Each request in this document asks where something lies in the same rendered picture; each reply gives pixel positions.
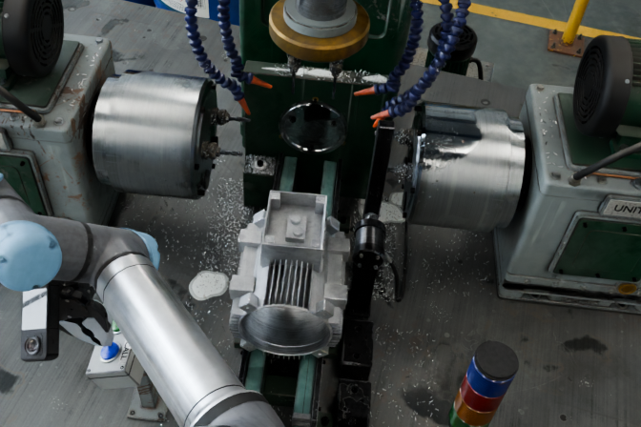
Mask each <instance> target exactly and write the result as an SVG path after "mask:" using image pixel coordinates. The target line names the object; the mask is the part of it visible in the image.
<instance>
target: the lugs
mask: <svg viewBox="0 0 641 427"><path fill-rule="evenodd" d="M265 217H266V211H265V210H262V211H260V212H258V213H256V214H255V216H254V222H253V223H254V224H255V225H256V226H258V227H259V228H260V229H261V228H262V227H264V224H265ZM326 223H327V224H326V231H327V232H329V233H330V234H331V235H332V234H335V233H337V232H339V231H340V222H339V221H338V220H337V219H335V218H334V217H333V216H329V217H327V222H326ZM238 307H239V308H240V309H241V310H243V311H244V312H246V313H249V312H251V311H253V310H255V309H256V308H257V307H258V297H257V296H256V295H254V294H252V293H248V294H246V295H243V296H241V297H240V300H239V305H238ZM315 314H316V315H318V316H319V317H321V318H322V319H323V320H325V319H328V318H330V317H332V316H334V305H333V304H331V303H330V302H329V301H327V300H326V299H324V300H321V301H319V302H317V303H316V312H315ZM240 347H242V348H243V349H245V350H247V351H248V352H251V351H254V350H256V348H255V347H253V346H252V345H250V344H249V343H247V342H246V341H245V340H244V339H241V341H240ZM328 351H329V347H324V348H323V349H321V350H319V351H317V352H315V353H313V354H312V355H313V356H315V357H317V358H320V357H322V356H326V355H328Z"/></svg>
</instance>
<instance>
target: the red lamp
mask: <svg viewBox="0 0 641 427"><path fill-rule="evenodd" d="M466 374H467V371H466ZM466 374H465V377H464V380H463V382H462V385H461V396H462V398H463V400H464V402H465V403H466V405H468V406H469V407H470V408H471V409H473V410H475V411H478V412H482V413H487V412H491V411H494V410H495V409H497V408H498V407H499V405H500V403H501V401H502V400H503V398H504V396H505V394H506V393H504V394H503V395H502V396H498V397H486V396H482V395H480V394H478V393H477V392H475V391H474V390H473V389H472V387H471V386H470V384H469V383H468V380H467V375H466Z"/></svg>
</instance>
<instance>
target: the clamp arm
mask: <svg viewBox="0 0 641 427"><path fill-rule="evenodd" d="M395 125H396V123H395V121H387V120H379V121H378V126H377V131H376V137H375V144H374V150H373V155H372V161H371V167H370V174H369V179H368V185H367V191H366V198H365V203H364V209H363V215H362V219H365V218H367V216H368V217H372V214H374V215H373V217H374V218H375V219H378V220H379V215H380V209H381V205H382V200H383V190H384V185H385V179H386V175H387V169H388V164H389V159H390V154H391V149H392V143H393V138H394V133H395Z"/></svg>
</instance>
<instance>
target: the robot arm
mask: <svg viewBox="0 0 641 427"><path fill-rule="evenodd" d="M157 248H158V245H157V243H156V241H155V240H154V239H153V238H152V237H151V236H150V235H148V234H145V233H140V232H137V231H135V230H132V229H129V228H114V227H108V226H102V225H96V224H91V223H85V222H79V221H74V220H69V219H62V218H56V217H50V216H44V215H39V214H36V213H35V212H34V211H33V210H32V209H31V208H30V206H29V205H28V204H27V203H26V202H25V201H24V200H23V199H22V197H21V196H20V195H19V194H18V193H17V192H16V191H15V190H14V188H13V187H12V186H11V185H10V184H9V183H8V182H7V180H6V179H5V178H4V175H2V174H1V173H0V283H2V284H3V285H4V286H5V287H7V288H9V289H11V290H14V291H18V292H23V295H22V325H21V355H20V357H21V359H22V360H23V361H26V362H36V361H50V360H54V359H56V358H58V355H59V330H61V331H62V332H64V333H66V334H68V335H70V336H75V337H76V338H78V339H80V340H83V341H85V342H88V343H91V344H93V345H95V346H102V347H107V346H112V344H113V341H114V331H113V321H114V322H115V323H116V325H117V327H118V328H119V330H120V331H121V333H122V334H123V335H124V337H125V339H126V340H127V342H128V343H129V345H130V347H131V348H132V350H133V352H134V354H135V355H136V357H137V359H138V360H139V362H140V363H141V365H142V367H143V368H144V370H145V372H146V373H147V375H148V376H149V378H150V380H151V381H152V383H153V384H154V386H155V387H156V389H157V391H158V392H159V394H160V395H161V397H162V399H163V400H164V402H165V404H166V405H167V407H168V408H169V410H170V412H171V413H172V415H173V417H174V418H175V420H176V422H177V424H178V425H179V427H285V426H284V424H283V423H282V421H281V420H280V418H279V416H278V415H277V414H276V412H275V411H274V409H273V408H272V406H271V405H270V404H269V402H268V401H267V400H266V399H265V397H264V396H263V395H262V394H261V393H259V392H257V391H253V390H246V389H245V387H244V386H243V385H242V383H241V382H240V381H239V379H238V378H237V376H236V375H235V374H234V372H233V371H232V370H231V368H230V367H229V366H228V364H227V363H226V362H225V360H224V359H223V358H222V356H221V355H220V354H219V352H218V351H217V349H216V348H215V347H214V345H213V344H212V342H211V341H210V340H209V338H208V337H207V336H206V335H205V334H204V333H203V331H202V330H201V329H200V327H199V326H198V325H197V323H196V322H195V320H194V319H193V318H192V316H191V315H190V314H189V312H188V311H187V310H186V308H185V307H184V306H183V304H182V303H181V302H180V300H179V299H178V298H177V296H176V294H175V293H174V292H173V290H172V289H171V288H170V286H169V285H168V284H167V282H166V281H165V280H164V278H163V277H162V276H161V274H160V273H159V272H158V267H159V261H160V253H159V252H158V251H157ZM94 294H98V296H99V297H100V298H101V300H102V302H103V304H101V303H100V302H99V301H98V300H97V299H94V300H93V296H94Z"/></svg>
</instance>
